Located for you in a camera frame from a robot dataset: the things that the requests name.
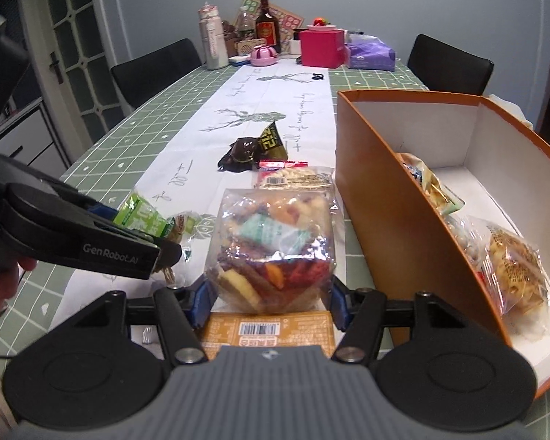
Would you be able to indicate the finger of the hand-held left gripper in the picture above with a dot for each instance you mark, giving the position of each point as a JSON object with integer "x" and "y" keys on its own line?
{"x": 101, "y": 211}
{"x": 168, "y": 254}

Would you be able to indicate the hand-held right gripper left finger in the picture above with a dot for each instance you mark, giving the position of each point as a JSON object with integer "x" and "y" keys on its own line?
{"x": 200, "y": 298}

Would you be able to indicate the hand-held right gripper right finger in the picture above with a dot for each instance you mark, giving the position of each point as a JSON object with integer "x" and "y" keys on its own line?
{"x": 339, "y": 305}

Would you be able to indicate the green snack packet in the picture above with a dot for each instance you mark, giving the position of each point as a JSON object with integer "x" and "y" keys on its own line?
{"x": 142, "y": 217}

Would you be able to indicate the clear jelly cup pack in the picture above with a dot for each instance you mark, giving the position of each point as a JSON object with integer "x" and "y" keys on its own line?
{"x": 149, "y": 334}

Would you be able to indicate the orange snack packet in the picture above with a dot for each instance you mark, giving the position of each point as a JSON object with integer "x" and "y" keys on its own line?
{"x": 266, "y": 330}

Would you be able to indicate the clear bag of mixed snacks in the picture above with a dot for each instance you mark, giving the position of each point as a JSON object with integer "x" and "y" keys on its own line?
{"x": 275, "y": 247}

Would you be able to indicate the orange cardboard box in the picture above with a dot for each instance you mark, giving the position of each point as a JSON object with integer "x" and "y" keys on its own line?
{"x": 394, "y": 220}

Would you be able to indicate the dark brown snack packet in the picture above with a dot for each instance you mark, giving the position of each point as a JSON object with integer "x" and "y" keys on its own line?
{"x": 240, "y": 153}

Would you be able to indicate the clear pale cracker packet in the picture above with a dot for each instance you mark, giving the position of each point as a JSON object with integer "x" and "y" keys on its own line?
{"x": 293, "y": 178}

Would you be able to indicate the black and gold snack packet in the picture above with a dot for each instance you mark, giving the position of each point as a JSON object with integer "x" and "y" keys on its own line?
{"x": 272, "y": 142}

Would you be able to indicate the blue and white snack packet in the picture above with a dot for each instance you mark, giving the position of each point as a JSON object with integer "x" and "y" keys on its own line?
{"x": 424, "y": 176}

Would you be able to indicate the clear waffle packet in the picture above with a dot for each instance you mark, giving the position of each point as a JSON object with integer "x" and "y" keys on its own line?
{"x": 515, "y": 261}

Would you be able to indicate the green checked tablecloth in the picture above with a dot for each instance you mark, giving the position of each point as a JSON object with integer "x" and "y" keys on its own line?
{"x": 133, "y": 146}

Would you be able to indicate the white drawer cabinet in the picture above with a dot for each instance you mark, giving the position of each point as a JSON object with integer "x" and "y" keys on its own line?
{"x": 32, "y": 133}

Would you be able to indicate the black chair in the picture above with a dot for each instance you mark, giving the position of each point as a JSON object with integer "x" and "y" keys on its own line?
{"x": 156, "y": 73}
{"x": 449, "y": 66}

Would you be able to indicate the white deer print table runner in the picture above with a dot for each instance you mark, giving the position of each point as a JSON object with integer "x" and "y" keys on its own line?
{"x": 238, "y": 96}

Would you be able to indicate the glass-paned door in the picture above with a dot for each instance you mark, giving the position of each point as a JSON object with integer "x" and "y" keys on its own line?
{"x": 82, "y": 32}

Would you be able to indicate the small blue and white box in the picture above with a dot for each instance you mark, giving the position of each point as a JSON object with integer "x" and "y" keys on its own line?
{"x": 238, "y": 60}

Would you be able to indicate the white thermos with pink cap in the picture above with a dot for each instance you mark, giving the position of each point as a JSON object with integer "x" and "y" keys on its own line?
{"x": 214, "y": 41}

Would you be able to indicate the pink round container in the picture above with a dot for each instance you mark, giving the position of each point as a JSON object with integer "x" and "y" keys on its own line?
{"x": 262, "y": 56}

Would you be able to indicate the small beige radio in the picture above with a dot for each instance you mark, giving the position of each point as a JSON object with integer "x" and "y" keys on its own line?
{"x": 250, "y": 47}

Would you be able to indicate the clear plastic water bottle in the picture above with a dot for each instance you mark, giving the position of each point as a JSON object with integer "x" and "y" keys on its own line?
{"x": 245, "y": 25}

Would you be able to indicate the brown liquor bottle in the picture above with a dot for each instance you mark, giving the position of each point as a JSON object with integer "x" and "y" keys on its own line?
{"x": 268, "y": 30}

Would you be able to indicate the purple tissue pack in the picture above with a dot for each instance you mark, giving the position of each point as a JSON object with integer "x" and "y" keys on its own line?
{"x": 371, "y": 55}

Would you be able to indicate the dotted game board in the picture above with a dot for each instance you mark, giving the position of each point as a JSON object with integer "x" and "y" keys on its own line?
{"x": 291, "y": 23}
{"x": 250, "y": 4}

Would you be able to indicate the pink gift box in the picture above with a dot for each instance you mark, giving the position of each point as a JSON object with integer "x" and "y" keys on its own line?
{"x": 323, "y": 50}

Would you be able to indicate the strawberry dish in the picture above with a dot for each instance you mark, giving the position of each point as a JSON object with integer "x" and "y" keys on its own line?
{"x": 321, "y": 24}

